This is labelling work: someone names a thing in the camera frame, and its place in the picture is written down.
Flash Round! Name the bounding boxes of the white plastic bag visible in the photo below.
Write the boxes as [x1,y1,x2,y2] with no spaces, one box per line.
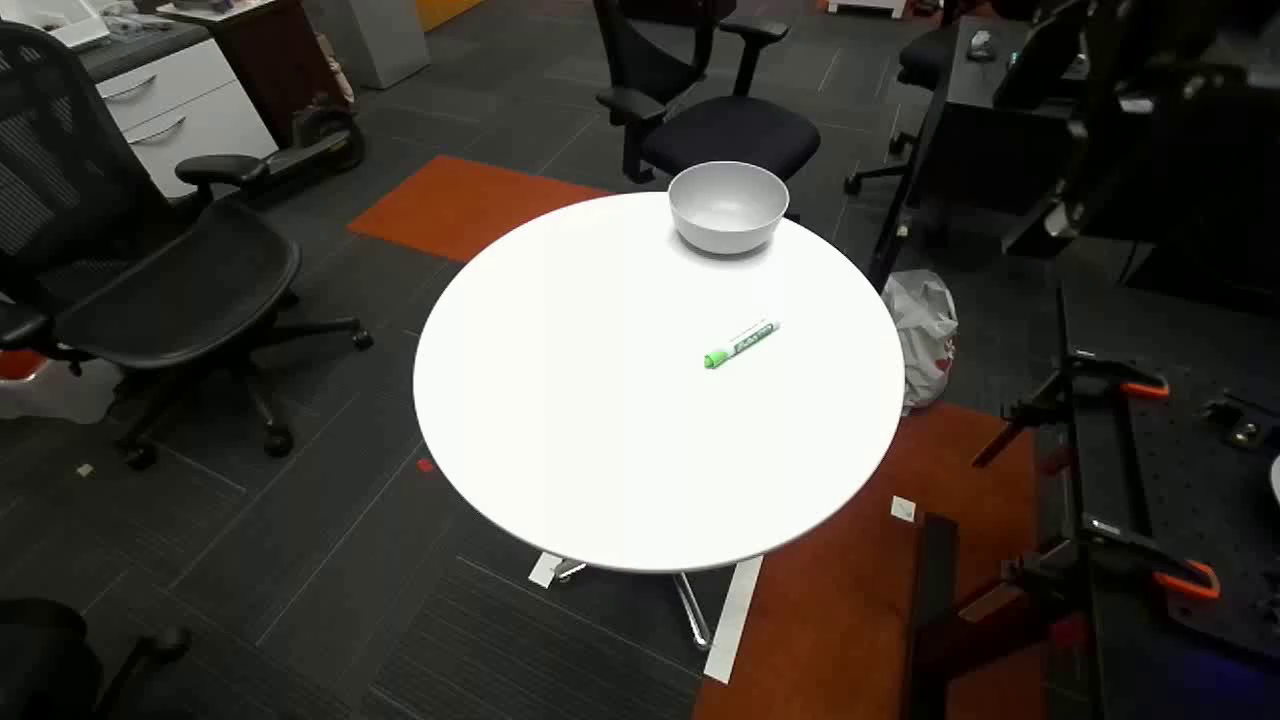
[882,262,963,415]

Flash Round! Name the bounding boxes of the white table base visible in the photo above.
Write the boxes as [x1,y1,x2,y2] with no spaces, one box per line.
[523,545,768,689]

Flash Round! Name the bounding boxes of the white drawer cabinet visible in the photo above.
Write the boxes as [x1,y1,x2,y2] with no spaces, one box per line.
[78,15,285,202]

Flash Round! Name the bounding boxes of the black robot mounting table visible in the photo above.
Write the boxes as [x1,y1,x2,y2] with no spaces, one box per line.
[1056,280,1280,720]

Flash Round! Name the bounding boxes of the grey bowl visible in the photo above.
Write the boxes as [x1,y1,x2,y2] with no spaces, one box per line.
[663,157,792,261]

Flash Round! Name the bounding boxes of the black office desk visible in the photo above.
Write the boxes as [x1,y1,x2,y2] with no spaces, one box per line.
[870,10,1071,288]

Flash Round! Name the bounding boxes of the black mesh office chair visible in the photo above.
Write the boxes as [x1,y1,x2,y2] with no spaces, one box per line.
[0,15,376,470]

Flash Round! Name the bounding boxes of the black device on mounting table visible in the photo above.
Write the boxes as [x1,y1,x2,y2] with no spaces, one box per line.
[1206,388,1280,458]

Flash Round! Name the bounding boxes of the black padded office chair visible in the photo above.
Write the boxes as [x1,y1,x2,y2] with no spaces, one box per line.
[590,0,824,187]

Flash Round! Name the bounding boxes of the black chair with castor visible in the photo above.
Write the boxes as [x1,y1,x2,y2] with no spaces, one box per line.
[0,597,196,720]

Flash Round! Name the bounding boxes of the black clamp orange handle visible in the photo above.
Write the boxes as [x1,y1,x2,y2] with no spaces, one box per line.
[971,348,1176,470]
[1003,514,1226,621]

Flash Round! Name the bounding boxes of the white box under chair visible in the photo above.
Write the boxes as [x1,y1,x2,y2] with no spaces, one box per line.
[0,348,127,426]

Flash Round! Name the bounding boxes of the grey metal cabinet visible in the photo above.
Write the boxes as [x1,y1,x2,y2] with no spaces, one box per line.
[310,0,432,91]

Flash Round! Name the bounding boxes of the dark brown wooden cabinet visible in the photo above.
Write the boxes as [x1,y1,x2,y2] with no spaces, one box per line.
[157,0,361,150]

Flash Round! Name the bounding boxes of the green marker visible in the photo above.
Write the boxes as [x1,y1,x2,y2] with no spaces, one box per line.
[699,315,783,371]

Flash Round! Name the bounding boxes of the black vertical support beam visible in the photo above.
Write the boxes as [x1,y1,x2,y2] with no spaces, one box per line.
[900,512,963,720]

